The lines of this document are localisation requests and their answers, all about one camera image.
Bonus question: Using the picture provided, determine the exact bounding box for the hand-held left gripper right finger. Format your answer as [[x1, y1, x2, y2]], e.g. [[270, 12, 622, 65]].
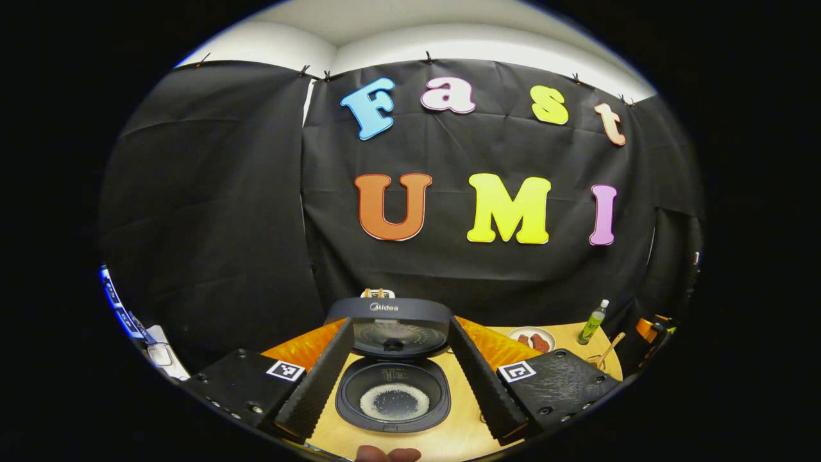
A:
[[447, 316, 622, 443]]

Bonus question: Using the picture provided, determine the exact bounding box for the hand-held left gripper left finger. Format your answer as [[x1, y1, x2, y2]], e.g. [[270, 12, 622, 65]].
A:
[[183, 318, 355, 443]]

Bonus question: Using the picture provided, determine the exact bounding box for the wooden spoon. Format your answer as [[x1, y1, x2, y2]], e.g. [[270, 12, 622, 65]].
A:
[[593, 332, 627, 370]]

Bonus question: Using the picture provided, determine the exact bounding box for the small heap of white rice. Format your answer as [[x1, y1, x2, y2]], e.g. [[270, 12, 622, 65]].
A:
[[359, 383, 431, 422]]

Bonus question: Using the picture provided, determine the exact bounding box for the dark grey rice cooker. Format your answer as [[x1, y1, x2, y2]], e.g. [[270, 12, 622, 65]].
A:
[[324, 297, 453, 432]]

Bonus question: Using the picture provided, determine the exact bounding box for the green drink bottle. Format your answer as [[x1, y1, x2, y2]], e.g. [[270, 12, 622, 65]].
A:
[[577, 299, 610, 346]]

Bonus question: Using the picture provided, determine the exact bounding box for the white round plate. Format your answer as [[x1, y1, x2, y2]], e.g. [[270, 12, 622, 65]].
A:
[[507, 327, 556, 354]]

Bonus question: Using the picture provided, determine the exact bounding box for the white side desk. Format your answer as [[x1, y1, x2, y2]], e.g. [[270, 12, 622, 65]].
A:
[[144, 326, 190, 381]]

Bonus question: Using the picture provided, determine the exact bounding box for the black backdrop cloth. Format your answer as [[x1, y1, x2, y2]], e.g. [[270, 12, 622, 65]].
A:
[[99, 59, 705, 373]]

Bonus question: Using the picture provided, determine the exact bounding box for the computer monitor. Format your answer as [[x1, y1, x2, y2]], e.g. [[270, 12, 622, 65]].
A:
[[99, 266, 146, 339]]

